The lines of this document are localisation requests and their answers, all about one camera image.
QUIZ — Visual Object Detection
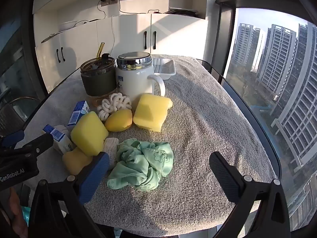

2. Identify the white knitted pad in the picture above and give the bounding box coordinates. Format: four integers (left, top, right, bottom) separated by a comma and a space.
103, 137, 120, 169

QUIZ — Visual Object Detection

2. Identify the white plastic tray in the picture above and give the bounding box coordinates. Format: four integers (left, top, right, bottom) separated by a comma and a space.
151, 57, 177, 80

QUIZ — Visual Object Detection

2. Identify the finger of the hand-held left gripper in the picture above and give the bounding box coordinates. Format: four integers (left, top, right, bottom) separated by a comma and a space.
15, 134, 54, 157
0, 130, 25, 149

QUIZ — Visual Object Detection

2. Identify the yellow glass straw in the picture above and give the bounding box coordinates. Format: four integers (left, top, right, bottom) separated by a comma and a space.
97, 42, 105, 61

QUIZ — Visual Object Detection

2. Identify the blue and white carton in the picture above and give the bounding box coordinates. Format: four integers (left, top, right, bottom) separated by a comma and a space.
43, 124, 76, 154
67, 100, 91, 129

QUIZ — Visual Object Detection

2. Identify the dark glass cup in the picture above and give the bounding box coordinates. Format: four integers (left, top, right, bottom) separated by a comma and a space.
80, 53, 118, 106

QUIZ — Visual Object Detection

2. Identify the white lower cabinet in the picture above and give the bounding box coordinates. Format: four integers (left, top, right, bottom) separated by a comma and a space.
33, 12, 208, 95

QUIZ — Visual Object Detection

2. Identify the black charger cable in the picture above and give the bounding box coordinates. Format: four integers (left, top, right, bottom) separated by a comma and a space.
117, 1, 160, 14

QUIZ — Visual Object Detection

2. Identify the white chenille scrunchie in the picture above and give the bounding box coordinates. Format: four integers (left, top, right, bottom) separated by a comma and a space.
96, 92, 132, 121

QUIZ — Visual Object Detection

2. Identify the tall apartment building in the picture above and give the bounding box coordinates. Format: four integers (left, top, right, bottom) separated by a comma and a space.
256, 24, 298, 90

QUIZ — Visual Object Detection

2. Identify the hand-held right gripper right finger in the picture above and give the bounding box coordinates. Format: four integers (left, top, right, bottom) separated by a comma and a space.
209, 151, 291, 238

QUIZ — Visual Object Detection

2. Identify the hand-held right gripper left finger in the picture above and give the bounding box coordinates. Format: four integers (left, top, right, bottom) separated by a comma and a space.
28, 152, 110, 238

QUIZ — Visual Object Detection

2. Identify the green cloth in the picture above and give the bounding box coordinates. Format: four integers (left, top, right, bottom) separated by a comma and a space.
107, 138, 174, 192

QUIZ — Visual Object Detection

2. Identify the large yellow sponge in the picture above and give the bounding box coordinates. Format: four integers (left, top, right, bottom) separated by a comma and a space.
133, 93, 173, 132

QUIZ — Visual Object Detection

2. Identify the yellow lemon-shaped sponge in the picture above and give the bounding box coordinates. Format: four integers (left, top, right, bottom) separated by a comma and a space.
104, 109, 133, 132

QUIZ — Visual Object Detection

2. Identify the dark bag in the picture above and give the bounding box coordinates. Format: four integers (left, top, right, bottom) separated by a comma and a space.
169, 6, 200, 15

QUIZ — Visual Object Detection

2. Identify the metal frame chair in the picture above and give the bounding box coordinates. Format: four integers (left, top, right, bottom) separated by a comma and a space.
0, 97, 41, 132

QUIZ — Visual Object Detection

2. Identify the twin-top apartment building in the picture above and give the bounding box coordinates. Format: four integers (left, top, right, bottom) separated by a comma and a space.
233, 23, 263, 65

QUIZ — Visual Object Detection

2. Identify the white mug with chrome lid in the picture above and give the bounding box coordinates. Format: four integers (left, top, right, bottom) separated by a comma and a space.
115, 52, 166, 105

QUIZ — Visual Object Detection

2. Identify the yellow square sponge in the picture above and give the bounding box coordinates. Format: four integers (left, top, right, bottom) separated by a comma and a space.
70, 111, 109, 156

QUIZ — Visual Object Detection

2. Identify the orange-yellow sponge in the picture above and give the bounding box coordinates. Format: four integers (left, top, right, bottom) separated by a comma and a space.
62, 147, 94, 176

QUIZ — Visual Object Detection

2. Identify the dark window frame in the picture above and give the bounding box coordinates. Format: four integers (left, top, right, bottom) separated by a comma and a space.
214, 0, 239, 80

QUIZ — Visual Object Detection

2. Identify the person's left hand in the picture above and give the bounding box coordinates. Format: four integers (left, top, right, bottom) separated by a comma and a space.
7, 187, 28, 232

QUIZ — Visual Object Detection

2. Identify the grey flat object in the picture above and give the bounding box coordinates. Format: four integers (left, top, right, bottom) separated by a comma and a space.
41, 31, 61, 44

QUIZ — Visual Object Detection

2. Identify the teal object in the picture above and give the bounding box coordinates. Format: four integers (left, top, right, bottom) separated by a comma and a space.
22, 207, 31, 226

